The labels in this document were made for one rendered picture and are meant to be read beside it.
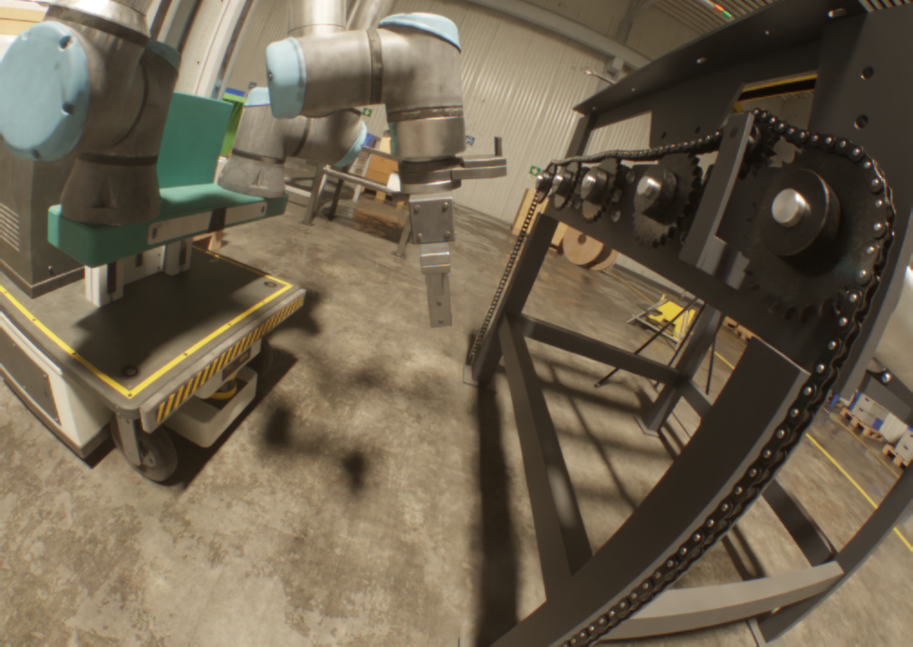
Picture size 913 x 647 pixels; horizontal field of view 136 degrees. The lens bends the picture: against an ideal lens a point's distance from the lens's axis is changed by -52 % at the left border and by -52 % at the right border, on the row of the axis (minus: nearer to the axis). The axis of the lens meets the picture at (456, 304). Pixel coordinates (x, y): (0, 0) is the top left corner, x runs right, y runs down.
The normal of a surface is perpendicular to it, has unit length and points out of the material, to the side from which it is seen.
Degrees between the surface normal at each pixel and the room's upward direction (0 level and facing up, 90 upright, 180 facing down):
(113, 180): 70
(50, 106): 95
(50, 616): 0
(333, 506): 0
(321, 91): 123
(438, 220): 97
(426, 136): 97
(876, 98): 90
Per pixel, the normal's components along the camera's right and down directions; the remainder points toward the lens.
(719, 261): -0.02, 0.33
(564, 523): 0.34, -0.89
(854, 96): -0.94, -0.33
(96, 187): 0.55, 0.11
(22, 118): 0.29, 0.50
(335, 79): 0.33, 0.70
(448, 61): 0.70, 0.30
